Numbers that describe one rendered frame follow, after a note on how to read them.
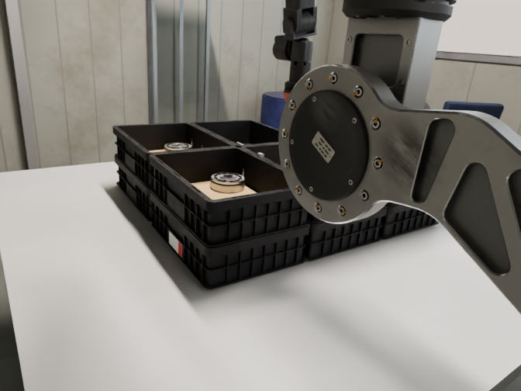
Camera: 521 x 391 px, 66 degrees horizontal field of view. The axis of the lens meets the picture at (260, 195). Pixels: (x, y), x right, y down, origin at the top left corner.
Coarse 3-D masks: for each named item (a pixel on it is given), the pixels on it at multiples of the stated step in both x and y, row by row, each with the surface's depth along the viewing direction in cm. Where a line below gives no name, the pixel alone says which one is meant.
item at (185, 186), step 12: (156, 156) 114; (252, 156) 121; (156, 168) 109; (168, 168) 103; (276, 168) 111; (180, 180) 96; (192, 192) 90; (264, 192) 92; (276, 192) 92; (288, 192) 95; (204, 204) 86; (216, 204) 84; (228, 204) 86; (240, 204) 88; (252, 204) 90
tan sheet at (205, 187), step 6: (198, 186) 121; (204, 186) 121; (246, 186) 124; (204, 192) 116; (210, 192) 117; (216, 192) 117; (222, 192) 118; (240, 192) 119; (246, 192) 119; (252, 192) 119; (210, 198) 113; (216, 198) 113; (222, 198) 114
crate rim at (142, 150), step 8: (200, 128) 152; (120, 136) 136; (128, 136) 132; (216, 136) 141; (128, 144) 130; (136, 144) 123; (232, 144) 132; (136, 152) 123; (144, 152) 116; (152, 152) 116; (160, 152) 117
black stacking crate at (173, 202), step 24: (192, 168) 122; (216, 168) 127; (240, 168) 128; (264, 168) 116; (168, 192) 105; (192, 216) 95; (216, 216) 87; (240, 216) 91; (264, 216) 94; (288, 216) 99; (216, 240) 89; (240, 240) 92
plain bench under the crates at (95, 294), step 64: (0, 192) 138; (64, 192) 142; (64, 256) 103; (128, 256) 105; (384, 256) 116; (448, 256) 119; (64, 320) 80; (128, 320) 82; (192, 320) 83; (256, 320) 85; (320, 320) 86; (384, 320) 88; (448, 320) 90; (512, 320) 91; (64, 384) 66; (128, 384) 67; (192, 384) 68; (256, 384) 69; (320, 384) 70; (384, 384) 71; (448, 384) 72
